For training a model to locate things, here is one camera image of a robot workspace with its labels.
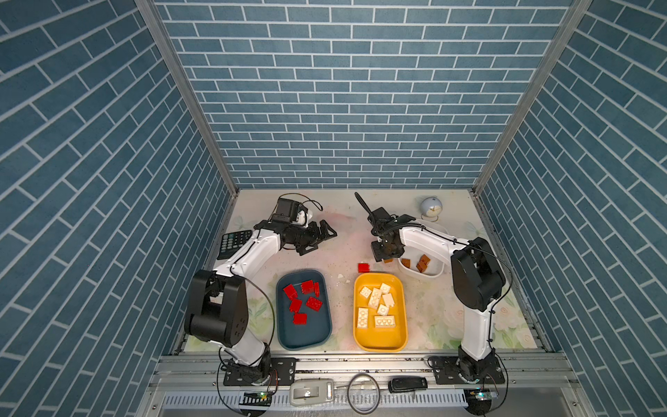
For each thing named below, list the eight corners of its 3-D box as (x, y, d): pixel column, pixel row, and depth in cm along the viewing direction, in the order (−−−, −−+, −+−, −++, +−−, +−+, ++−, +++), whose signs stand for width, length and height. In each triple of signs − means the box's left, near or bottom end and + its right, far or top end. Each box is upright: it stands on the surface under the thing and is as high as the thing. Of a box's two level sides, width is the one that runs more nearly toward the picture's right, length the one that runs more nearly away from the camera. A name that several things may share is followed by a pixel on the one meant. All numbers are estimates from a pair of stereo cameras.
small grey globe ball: (421, 220, 113) (427, 205, 105) (419, 211, 116) (425, 196, 109) (438, 220, 113) (445, 205, 106) (435, 211, 116) (442, 196, 109)
